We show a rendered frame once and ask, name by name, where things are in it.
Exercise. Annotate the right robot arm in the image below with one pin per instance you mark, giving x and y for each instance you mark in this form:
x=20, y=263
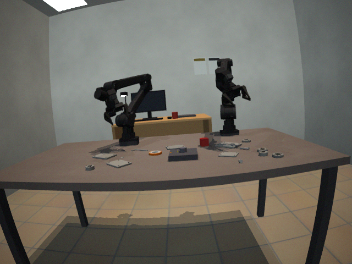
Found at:
x=108, y=92

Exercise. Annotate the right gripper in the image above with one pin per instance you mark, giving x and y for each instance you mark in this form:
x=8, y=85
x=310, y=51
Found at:
x=111, y=111

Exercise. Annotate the red cube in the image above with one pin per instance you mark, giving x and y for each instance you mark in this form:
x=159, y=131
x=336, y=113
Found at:
x=204, y=141

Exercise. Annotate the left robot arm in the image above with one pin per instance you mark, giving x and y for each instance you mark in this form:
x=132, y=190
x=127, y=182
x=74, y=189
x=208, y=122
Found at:
x=223, y=82

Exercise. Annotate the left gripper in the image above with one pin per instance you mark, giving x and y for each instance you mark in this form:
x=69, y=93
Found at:
x=230, y=93

